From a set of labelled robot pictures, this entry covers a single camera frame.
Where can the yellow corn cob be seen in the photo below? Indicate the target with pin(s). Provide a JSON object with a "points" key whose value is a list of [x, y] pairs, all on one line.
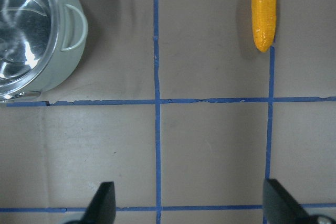
{"points": [[264, 18]]}

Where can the pale green pot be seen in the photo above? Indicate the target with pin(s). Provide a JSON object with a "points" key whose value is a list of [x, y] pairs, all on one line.
{"points": [[72, 34]]}

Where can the clear glass pot lid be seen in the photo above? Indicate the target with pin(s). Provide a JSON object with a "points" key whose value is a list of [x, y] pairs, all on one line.
{"points": [[29, 31]]}

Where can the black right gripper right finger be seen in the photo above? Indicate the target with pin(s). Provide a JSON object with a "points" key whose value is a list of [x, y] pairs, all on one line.
{"points": [[280, 207]]}

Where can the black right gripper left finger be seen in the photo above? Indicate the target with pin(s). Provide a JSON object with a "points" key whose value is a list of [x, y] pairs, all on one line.
{"points": [[102, 208]]}

